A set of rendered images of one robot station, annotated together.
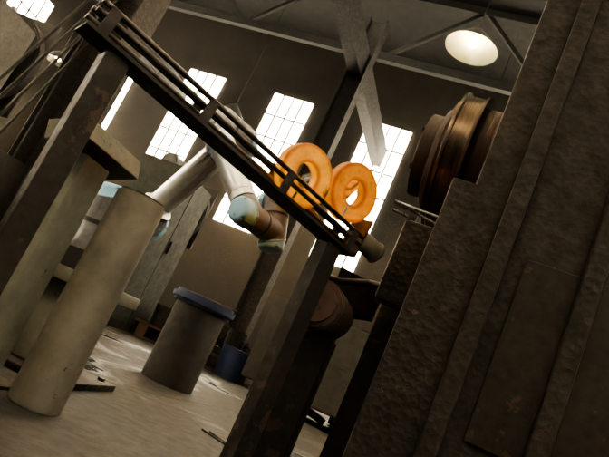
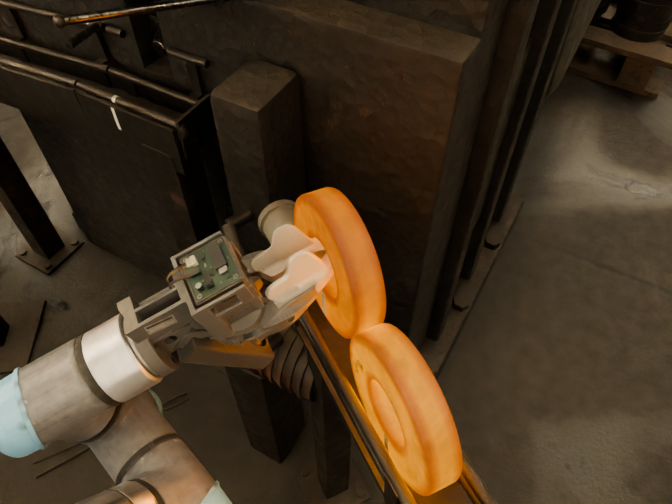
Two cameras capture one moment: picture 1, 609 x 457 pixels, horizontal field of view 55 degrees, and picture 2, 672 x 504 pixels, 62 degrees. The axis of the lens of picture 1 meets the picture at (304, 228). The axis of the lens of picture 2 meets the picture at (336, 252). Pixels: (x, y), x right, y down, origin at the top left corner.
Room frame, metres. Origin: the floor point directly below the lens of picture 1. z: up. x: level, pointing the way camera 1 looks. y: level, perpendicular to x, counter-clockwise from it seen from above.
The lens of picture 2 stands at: (1.36, 0.27, 1.22)
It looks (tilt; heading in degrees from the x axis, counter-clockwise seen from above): 51 degrees down; 281
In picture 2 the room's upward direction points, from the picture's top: straight up
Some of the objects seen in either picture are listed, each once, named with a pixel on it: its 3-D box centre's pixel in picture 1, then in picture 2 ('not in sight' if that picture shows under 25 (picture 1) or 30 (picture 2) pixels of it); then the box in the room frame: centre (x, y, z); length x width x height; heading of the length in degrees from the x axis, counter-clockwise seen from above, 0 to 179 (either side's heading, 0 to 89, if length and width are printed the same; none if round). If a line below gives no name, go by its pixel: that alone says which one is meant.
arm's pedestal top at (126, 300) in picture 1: (75, 277); not in sight; (1.86, 0.58, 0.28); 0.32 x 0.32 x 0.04; 79
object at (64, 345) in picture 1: (90, 296); not in sight; (1.38, 0.38, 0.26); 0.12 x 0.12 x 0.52
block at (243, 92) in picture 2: (409, 267); (265, 152); (1.58, -0.31, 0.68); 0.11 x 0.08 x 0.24; 71
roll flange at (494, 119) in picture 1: (480, 172); not in sight; (1.78, -0.45, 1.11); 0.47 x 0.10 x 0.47; 161
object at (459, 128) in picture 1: (456, 165); not in sight; (1.80, -0.37, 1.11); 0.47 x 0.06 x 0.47; 161
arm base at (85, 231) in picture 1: (95, 237); not in sight; (1.85, 0.58, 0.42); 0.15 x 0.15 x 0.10
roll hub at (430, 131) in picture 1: (428, 156); not in sight; (1.84, -0.28, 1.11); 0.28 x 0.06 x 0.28; 161
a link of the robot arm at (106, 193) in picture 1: (113, 204); not in sight; (1.85, 0.58, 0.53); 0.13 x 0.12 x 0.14; 145
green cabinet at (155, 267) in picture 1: (143, 246); not in sight; (5.43, 1.28, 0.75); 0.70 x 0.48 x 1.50; 161
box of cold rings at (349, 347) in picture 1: (326, 370); not in sight; (4.63, -0.61, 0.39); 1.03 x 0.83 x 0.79; 75
